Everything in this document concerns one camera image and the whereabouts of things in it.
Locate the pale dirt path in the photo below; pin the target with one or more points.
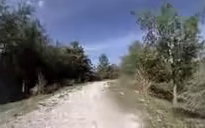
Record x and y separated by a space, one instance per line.
86 106

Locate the row of green bushes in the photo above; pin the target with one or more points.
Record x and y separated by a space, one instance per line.
170 60

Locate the row of trees and bushes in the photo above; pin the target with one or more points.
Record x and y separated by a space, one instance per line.
30 63

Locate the stony verge with dry grass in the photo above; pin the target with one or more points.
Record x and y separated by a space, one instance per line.
20 106

